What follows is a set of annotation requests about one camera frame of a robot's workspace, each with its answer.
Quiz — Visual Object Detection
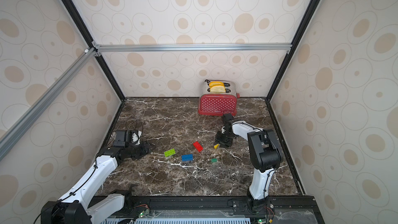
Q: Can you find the red lego brick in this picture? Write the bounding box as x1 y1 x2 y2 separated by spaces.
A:
193 142 203 152

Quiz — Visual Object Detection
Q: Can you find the lime green lego brick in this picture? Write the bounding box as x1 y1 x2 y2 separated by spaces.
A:
164 148 176 157

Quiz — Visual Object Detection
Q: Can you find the blue lego brick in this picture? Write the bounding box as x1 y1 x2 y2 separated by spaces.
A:
181 154 193 162

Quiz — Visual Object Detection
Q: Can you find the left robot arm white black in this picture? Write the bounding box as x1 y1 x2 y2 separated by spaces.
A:
35 142 150 224

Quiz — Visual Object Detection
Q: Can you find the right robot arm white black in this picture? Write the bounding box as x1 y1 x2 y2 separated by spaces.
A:
215 114 283 206

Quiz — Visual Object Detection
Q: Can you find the red polka dot toaster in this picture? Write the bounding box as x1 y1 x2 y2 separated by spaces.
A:
198 79 239 116

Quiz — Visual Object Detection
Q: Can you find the yellow toast slice front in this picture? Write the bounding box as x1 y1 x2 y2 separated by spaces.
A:
209 85 226 93

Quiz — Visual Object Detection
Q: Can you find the yellow toast slice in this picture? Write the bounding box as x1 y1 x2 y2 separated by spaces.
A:
208 81 224 88
209 85 226 93

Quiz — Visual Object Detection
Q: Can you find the yellow toast slice back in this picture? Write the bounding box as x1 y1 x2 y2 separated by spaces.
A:
208 81 224 88

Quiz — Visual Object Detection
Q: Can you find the left diagonal aluminium bar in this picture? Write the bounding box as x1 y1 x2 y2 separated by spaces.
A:
1 47 96 159

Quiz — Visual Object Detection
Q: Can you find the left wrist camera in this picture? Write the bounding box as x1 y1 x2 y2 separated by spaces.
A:
113 130 142 147

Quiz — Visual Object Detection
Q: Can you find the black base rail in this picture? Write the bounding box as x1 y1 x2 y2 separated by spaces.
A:
55 194 325 224

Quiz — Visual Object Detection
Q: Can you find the horizontal aluminium frame bar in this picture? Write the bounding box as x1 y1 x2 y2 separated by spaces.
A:
96 43 292 52

